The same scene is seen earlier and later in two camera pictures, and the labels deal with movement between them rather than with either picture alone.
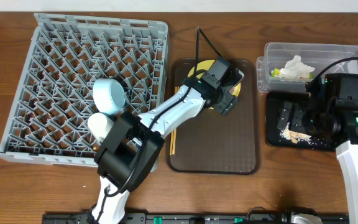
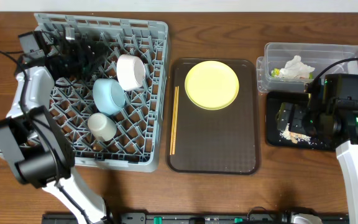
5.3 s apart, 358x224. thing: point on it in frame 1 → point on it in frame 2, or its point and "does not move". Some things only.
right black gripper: [298, 111] does not move
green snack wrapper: [276, 72] does not move
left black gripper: [226, 102] → [81, 55]
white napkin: [296, 70] does not move
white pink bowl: [236, 78] → [131, 71]
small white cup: [99, 125] does not move
